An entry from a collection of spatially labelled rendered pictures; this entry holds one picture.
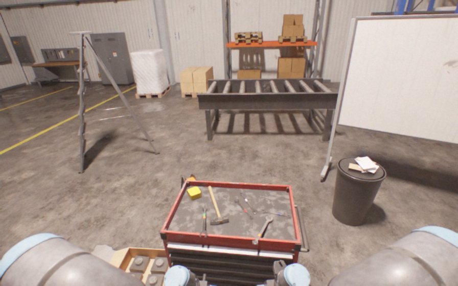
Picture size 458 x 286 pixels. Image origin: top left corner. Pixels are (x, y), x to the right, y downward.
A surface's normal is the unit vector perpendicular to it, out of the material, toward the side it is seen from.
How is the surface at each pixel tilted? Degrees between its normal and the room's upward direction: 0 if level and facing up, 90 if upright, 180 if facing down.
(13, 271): 35
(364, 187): 94
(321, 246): 0
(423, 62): 90
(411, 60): 90
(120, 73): 90
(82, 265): 22
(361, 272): 47
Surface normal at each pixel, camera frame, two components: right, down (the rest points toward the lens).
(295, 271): 0.11, -0.71
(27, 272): -0.18, -0.65
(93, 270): 0.48, -0.85
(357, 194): -0.41, 0.48
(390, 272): -0.50, -0.74
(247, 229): -0.04, -0.89
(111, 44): -0.14, 0.45
